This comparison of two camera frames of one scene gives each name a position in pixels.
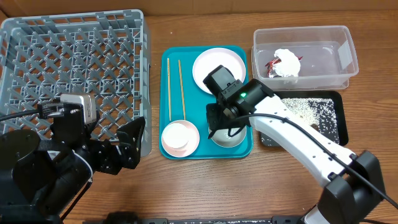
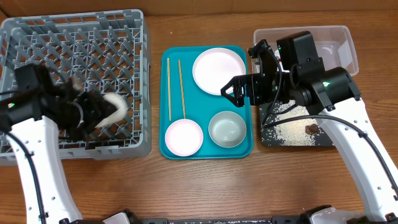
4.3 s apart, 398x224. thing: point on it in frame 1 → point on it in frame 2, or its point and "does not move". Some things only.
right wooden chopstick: [181, 90] does not move
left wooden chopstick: [169, 88] does not move
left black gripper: [130, 154] → [99, 109]
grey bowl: [222, 138] does not move
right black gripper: [213, 122] → [253, 83]
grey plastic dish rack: [104, 55] does not move
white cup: [175, 135] → [120, 101]
